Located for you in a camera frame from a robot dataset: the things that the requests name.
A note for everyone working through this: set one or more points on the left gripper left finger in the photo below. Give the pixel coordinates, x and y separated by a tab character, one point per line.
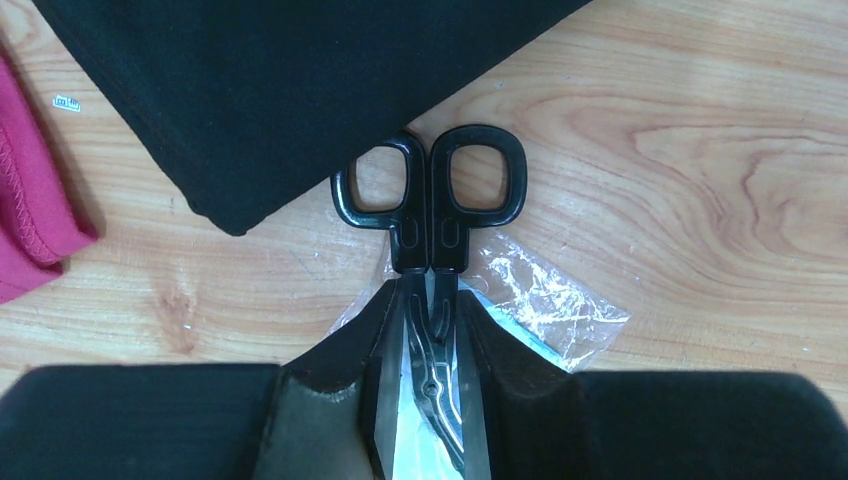
331	413

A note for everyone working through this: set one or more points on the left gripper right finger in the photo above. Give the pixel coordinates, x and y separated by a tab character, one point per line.
525	418

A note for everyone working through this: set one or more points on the clear bag white gauze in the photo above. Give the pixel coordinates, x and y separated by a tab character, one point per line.
547	310

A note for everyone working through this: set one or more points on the black handled scissors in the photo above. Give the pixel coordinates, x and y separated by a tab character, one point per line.
429	235

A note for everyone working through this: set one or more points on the black cloth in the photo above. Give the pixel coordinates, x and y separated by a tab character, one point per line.
246	105

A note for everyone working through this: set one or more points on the pink cloth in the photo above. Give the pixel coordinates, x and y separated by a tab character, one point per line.
39	228

